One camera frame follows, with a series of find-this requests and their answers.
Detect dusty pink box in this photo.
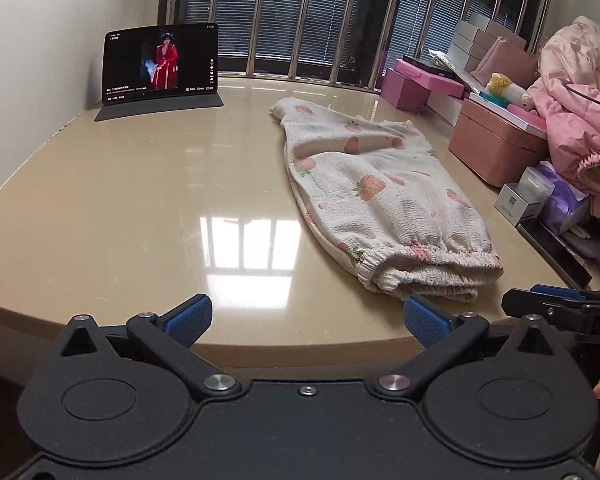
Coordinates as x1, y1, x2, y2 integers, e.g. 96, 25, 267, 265
484, 20, 529, 52

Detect yellow white plush toy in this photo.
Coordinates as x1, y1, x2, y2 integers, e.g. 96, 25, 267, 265
484, 73, 537, 111

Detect stack of white boxes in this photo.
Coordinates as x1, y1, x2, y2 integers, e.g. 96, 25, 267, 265
446, 20, 492, 74

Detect black flat box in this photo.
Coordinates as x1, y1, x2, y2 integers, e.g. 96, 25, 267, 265
517, 220, 594, 289

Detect black flat item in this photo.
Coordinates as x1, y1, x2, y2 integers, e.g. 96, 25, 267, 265
403, 55, 459, 79

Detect white cardboard box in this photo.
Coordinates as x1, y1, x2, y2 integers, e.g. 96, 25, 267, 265
420, 91, 464, 129

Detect small white printed box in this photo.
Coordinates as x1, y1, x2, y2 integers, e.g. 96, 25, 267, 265
492, 182, 544, 228

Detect dark window blinds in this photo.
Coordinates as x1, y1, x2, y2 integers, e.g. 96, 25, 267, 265
167, 0, 541, 88

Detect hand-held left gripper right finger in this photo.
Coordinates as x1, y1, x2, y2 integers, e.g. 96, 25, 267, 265
375, 296, 558, 398

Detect flat pink box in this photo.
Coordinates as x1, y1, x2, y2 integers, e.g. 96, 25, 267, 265
395, 58, 467, 99

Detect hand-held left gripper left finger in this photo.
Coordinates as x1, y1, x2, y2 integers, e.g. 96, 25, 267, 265
60, 294, 241, 401

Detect pink pouch bag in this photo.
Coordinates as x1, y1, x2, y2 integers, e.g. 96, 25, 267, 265
471, 37, 539, 92

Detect large salmon pink box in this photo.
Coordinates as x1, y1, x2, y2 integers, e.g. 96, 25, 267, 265
448, 98, 549, 187

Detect pink padded jacket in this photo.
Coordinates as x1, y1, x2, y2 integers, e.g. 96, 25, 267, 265
526, 16, 600, 222

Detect clear plastic box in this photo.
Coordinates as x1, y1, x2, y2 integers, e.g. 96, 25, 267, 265
517, 166, 557, 204

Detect tablet with dark folio case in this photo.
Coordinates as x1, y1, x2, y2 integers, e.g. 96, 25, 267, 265
94, 22, 225, 122

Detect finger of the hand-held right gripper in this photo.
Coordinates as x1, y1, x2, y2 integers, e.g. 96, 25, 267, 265
530, 284, 600, 306
501, 288, 589, 334

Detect metal window railing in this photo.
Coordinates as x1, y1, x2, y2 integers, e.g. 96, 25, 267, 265
157, 0, 578, 95

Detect purple plastic bag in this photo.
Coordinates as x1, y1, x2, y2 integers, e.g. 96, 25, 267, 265
534, 160, 593, 237

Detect magenta pink box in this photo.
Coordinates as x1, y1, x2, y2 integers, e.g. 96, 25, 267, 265
381, 67, 434, 113

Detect flat white box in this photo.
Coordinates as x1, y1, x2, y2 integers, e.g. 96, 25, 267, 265
468, 91, 549, 134

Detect white strawberry print pants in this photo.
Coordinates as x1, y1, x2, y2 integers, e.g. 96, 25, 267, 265
269, 96, 504, 304

